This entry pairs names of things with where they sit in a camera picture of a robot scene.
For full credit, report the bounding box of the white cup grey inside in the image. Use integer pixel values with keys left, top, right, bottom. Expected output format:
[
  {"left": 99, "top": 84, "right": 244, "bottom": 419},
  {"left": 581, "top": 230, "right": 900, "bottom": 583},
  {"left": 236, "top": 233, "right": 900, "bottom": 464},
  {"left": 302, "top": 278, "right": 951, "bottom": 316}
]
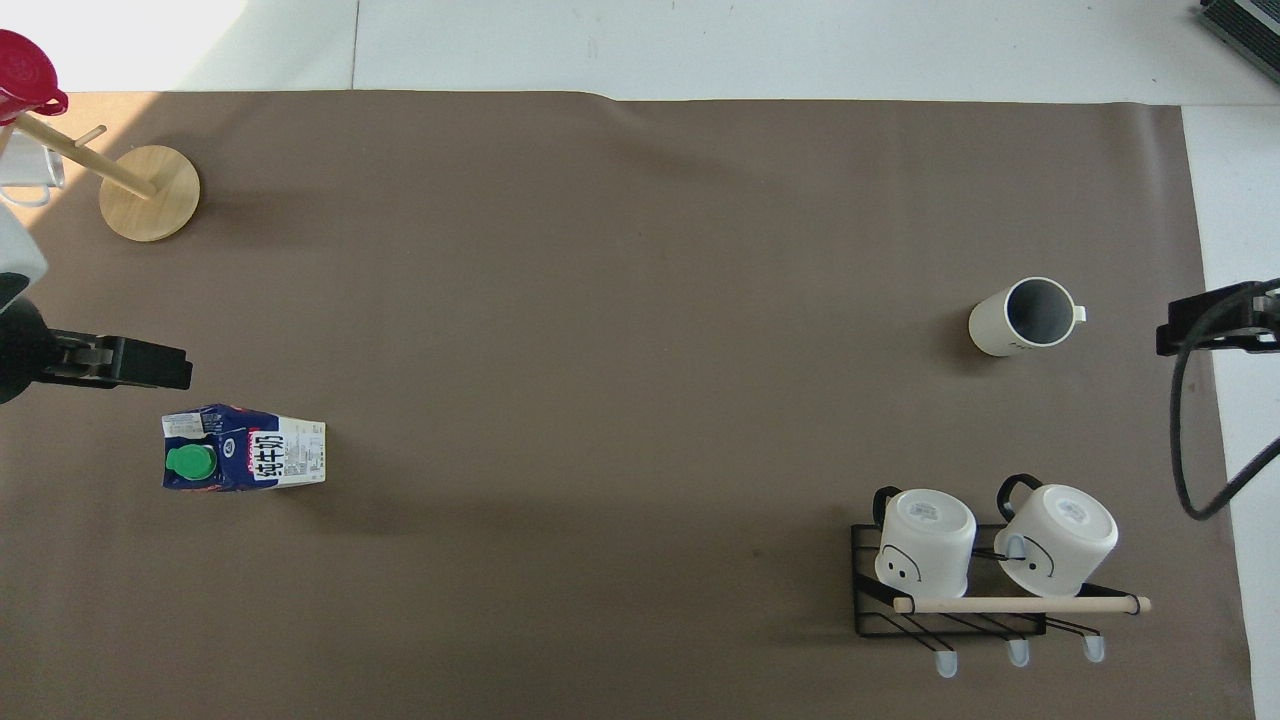
[{"left": 967, "top": 276, "right": 1088, "bottom": 359}]

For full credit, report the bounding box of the clear glass mug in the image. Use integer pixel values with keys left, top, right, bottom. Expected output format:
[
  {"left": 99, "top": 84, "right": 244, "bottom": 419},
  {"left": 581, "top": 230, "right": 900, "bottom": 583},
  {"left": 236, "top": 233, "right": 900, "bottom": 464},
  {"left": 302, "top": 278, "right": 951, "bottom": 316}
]
[{"left": 0, "top": 132, "right": 68, "bottom": 209}]

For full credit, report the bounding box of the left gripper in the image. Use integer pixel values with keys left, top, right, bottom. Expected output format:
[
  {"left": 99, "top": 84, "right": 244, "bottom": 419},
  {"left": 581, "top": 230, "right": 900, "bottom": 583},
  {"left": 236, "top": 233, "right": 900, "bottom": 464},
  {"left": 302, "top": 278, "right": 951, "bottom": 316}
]
[{"left": 0, "top": 297, "right": 83, "bottom": 406}]

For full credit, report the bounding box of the red cup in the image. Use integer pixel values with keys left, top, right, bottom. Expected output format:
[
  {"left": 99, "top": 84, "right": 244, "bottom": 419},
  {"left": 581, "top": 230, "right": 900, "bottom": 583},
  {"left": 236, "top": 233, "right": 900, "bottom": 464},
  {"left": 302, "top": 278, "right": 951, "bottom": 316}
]
[{"left": 0, "top": 29, "right": 70, "bottom": 127}]

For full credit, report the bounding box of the wooden mug tree stand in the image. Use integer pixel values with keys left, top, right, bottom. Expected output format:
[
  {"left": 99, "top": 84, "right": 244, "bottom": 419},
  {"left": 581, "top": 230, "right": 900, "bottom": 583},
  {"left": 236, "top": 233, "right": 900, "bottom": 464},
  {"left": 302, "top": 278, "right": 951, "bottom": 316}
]
[{"left": 14, "top": 110, "right": 202, "bottom": 244}]

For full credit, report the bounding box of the blue white milk carton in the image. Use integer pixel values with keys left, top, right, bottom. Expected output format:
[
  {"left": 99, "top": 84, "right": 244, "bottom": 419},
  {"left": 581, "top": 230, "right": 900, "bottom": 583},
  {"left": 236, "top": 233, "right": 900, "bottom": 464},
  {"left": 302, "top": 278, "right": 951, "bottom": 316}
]
[{"left": 161, "top": 403, "right": 328, "bottom": 493}]

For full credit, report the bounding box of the black wire mug rack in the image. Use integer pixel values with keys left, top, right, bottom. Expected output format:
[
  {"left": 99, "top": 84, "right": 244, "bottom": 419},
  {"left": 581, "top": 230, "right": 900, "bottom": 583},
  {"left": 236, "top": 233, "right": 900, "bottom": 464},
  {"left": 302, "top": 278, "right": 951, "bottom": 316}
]
[{"left": 850, "top": 520, "right": 1153, "bottom": 681}]

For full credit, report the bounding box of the white mug black handle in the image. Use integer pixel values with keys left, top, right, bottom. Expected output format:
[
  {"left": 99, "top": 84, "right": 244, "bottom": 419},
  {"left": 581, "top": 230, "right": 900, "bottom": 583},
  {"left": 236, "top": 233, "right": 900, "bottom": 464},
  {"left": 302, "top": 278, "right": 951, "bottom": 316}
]
[
  {"left": 992, "top": 473, "right": 1120, "bottom": 599},
  {"left": 871, "top": 485, "right": 978, "bottom": 599}
]

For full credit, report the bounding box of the black cable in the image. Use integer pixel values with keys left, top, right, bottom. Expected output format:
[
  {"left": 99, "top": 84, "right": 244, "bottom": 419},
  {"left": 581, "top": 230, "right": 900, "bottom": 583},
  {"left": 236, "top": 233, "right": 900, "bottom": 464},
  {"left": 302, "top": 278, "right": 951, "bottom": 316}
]
[{"left": 1169, "top": 279, "right": 1280, "bottom": 522}]

